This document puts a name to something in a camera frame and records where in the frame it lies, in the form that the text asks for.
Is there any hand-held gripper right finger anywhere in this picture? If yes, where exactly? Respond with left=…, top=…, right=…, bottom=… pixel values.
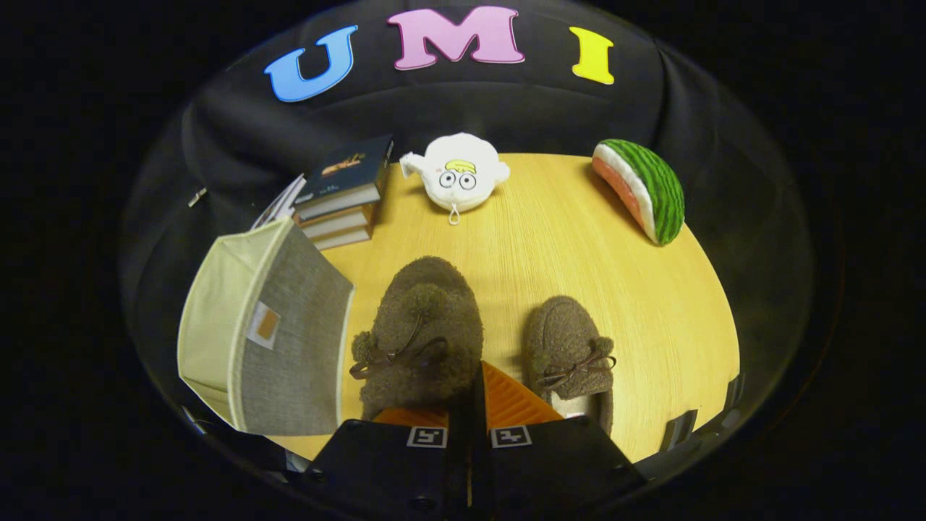
left=471, top=360, right=648, bottom=521

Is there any grey fabric storage box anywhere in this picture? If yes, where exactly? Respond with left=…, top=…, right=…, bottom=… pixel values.
left=177, top=216, right=356, bottom=437

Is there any black backdrop cloth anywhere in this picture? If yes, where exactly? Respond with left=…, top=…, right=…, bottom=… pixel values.
left=119, top=0, right=818, bottom=406

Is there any brown fuzzy slipper shoe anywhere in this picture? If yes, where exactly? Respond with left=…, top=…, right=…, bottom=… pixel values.
left=524, top=295, right=618, bottom=438
left=349, top=255, right=485, bottom=423

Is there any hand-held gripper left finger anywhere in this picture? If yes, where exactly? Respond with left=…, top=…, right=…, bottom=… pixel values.
left=304, top=394, right=472, bottom=521

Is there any white plush toy with eyes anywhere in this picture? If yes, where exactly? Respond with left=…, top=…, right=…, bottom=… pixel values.
left=399, top=132, right=511, bottom=227

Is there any watermelon slice plush toy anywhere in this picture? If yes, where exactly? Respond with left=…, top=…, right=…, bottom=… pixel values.
left=591, top=138, right=687, bottom=247

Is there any dark blue hardcover book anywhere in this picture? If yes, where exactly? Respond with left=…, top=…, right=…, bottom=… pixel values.
left=292, top=134, right=396, bottom=222

